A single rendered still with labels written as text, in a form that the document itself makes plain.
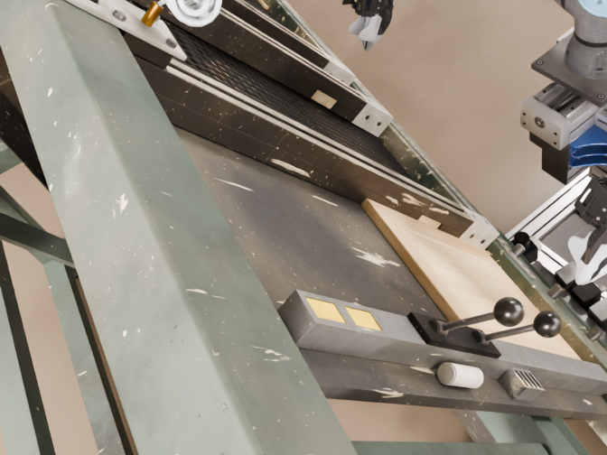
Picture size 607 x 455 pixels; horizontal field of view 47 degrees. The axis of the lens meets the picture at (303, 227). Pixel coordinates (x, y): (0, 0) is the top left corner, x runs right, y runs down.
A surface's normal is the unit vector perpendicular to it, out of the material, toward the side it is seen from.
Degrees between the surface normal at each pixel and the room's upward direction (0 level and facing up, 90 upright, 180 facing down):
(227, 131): 90
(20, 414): 0
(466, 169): 0
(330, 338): 90
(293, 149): 90
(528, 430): 30
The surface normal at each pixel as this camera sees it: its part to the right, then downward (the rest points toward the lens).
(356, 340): 0.44, 0.66
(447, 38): -0.25, -0.56
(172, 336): -0.66, -0.23
